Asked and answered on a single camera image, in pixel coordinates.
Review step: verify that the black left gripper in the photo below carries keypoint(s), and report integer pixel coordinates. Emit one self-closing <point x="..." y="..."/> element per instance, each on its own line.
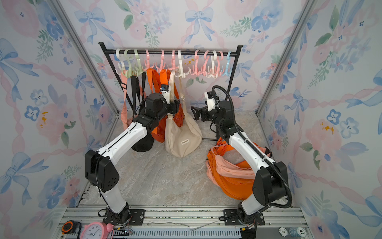
<point x="174" y="106"/>

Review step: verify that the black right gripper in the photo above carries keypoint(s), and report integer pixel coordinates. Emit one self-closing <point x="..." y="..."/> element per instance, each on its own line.
<point x="200" y="111"/>

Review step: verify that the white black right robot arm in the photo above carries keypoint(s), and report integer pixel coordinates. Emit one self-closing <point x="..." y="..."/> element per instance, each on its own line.
<point x="270" y="187"/>

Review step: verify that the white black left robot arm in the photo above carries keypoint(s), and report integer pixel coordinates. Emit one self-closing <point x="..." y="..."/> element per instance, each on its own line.
<point x="100" y="166"/>

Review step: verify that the beige crossbody bag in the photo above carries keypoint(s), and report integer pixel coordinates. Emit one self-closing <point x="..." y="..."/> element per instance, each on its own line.
<point x="181" y="141"/>

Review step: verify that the black crossbody bag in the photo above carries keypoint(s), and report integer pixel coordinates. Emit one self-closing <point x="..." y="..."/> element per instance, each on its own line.
<point x="146" y="143"/>

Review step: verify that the light blue hook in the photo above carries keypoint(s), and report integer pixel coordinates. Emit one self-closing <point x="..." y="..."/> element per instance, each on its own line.
<point x="227" y="69"/>

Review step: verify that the white hook leftmost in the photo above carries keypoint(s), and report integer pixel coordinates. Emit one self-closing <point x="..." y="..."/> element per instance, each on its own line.
<point x="121" y="64"/>

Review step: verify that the black clothes rack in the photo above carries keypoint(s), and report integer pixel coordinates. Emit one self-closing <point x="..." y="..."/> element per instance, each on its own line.
<point x="109" y="52"/>

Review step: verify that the pink alarm clock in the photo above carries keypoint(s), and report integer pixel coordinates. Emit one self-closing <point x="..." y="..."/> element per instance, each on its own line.
<point x="97" y="230"/>

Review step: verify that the white poker chips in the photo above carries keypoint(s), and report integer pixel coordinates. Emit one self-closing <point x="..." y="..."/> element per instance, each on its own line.
<point x="295" y="232"/>

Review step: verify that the orange black tape measure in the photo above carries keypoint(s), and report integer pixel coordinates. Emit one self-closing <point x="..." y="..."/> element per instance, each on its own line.
<point x="71" y="227"/>

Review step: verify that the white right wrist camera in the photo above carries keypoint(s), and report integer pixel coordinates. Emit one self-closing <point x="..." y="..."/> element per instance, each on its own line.
<point x="212" y="100"/>

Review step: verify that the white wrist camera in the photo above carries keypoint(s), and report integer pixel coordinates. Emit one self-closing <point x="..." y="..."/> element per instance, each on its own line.
<point x="212" y="100"/>
<point x="165" y="91"/>

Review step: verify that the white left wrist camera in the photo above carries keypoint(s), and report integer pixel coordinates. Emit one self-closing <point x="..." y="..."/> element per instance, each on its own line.
<point x="165" y="91"/>

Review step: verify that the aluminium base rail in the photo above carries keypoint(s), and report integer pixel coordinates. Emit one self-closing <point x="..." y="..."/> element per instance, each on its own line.
<point x="206" y="222"/>

